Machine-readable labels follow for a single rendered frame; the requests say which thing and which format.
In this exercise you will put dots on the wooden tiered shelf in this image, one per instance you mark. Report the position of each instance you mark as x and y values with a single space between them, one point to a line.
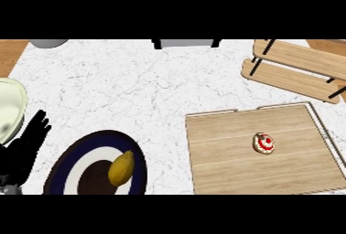
297 67

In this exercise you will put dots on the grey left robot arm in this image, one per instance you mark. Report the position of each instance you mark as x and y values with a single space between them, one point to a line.
9 189

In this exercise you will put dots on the red and white tomato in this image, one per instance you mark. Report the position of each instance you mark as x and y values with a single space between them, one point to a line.
263 143

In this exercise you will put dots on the grey round pot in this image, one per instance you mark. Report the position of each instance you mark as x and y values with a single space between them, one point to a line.
47 42

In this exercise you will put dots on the yellow lemon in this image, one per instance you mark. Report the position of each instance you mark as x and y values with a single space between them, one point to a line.
121 168

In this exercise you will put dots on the wooden tray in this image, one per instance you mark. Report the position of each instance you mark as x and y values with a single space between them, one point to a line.
265 152

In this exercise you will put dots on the pale green bowl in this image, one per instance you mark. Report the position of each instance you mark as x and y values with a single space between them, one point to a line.
7 106

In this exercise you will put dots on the navy and white plate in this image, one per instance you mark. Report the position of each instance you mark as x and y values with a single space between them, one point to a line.
90 170

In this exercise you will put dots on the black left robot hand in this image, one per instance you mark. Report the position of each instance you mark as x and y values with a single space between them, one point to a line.
22 149

